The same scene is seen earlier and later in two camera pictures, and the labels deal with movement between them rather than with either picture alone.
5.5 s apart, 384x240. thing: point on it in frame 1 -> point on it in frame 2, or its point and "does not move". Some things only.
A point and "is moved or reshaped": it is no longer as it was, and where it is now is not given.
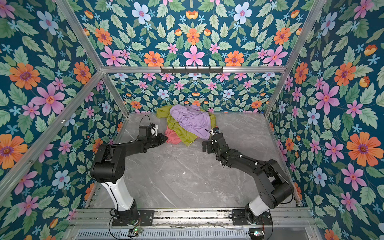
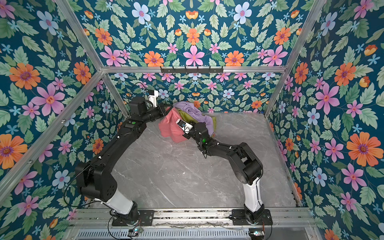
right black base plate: [239, 217] does not move
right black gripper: [209, 144] -> [187, 136]
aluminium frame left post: [92, 53] does not move
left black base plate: [145, 218] does not move
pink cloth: [173, 137] is moved or reshaped
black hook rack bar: [191, 70] does not move
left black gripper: [160, 140] -> [161, 110]
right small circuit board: [258, 232] does not move
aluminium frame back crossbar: [225, 70] does not move
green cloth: [186, 137] -> [187, 118]
